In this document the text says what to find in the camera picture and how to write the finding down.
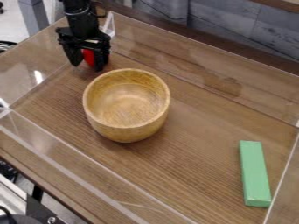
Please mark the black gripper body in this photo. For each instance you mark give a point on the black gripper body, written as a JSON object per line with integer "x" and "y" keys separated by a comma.
{"x": 89, "y": 42}

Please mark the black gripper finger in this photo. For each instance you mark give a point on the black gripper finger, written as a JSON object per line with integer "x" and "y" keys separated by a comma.
{"x": 101, "y": 57}
{"x": 73, "y": 50}

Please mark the red plush fruit green leaf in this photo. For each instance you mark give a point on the red plush fruit green leaf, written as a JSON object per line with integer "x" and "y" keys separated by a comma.
{"x": 89, "y": 57}

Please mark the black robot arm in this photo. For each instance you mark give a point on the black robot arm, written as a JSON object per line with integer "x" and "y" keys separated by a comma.
{"x": 83, "y": 35}

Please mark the light wooden bowl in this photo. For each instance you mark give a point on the light wooden bowl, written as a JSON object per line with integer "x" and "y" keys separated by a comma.
{"x": 126, "y": 103}

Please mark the clear acrylic tray walls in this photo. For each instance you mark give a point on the clear acrylic tray walls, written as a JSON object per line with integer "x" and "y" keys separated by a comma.
{"x": 179, "y": 136}

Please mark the black clamp under table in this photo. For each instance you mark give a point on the black clamp under table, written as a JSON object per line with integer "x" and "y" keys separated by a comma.
{"x": 22, "y": 208}

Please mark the green rectangular block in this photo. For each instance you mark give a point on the green rectangular block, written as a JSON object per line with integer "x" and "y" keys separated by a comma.
{"x": 257, "y": 192}

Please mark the clear acrylic corner bracket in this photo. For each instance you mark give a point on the clear acrylic corner bracket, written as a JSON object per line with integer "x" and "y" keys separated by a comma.
{"x": 109, "y": 26}

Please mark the grey post in background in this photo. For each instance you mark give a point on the grey post in background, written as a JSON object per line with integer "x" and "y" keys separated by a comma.
{"x": 34, "y": 15}

